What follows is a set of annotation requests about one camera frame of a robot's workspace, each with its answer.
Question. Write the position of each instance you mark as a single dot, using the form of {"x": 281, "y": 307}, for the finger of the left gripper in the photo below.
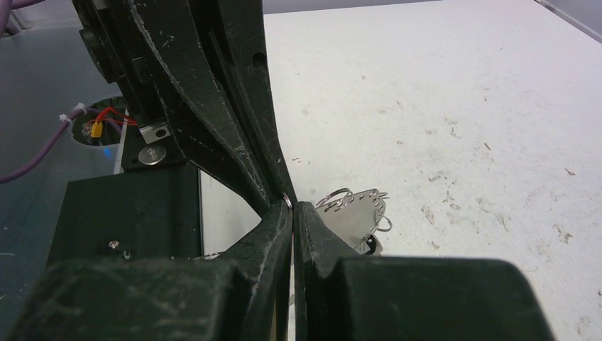
{"x": 194, "y": 103}
{"x": 233, "y": 37}

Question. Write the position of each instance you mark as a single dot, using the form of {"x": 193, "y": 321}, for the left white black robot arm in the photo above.
{"x": 114, "y": 47}

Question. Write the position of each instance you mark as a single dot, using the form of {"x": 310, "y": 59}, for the metal key holder ring plate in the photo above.
{"x": 356, "y": 217}

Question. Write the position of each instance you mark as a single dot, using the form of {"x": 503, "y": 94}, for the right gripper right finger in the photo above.
{"x": 341, "y": 295}

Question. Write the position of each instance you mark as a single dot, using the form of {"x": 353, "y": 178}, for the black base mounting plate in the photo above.
{"x": 150, "y": 209}

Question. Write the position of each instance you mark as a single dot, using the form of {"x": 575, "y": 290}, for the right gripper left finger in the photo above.
{"x": 242, "y": 294}

